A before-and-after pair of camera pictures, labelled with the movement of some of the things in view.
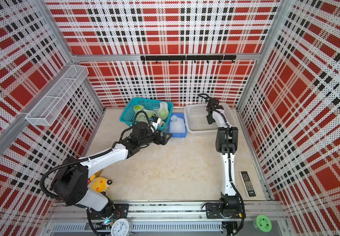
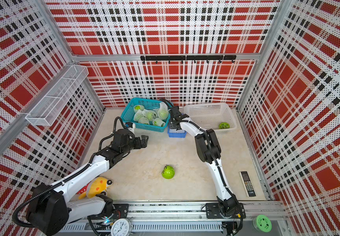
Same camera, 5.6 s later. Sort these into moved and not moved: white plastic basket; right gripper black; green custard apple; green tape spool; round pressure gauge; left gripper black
Moved: right gripper black; left gripper black
Not moved: green tape spool; white plastic basket; green custard apple; round pressure gauge
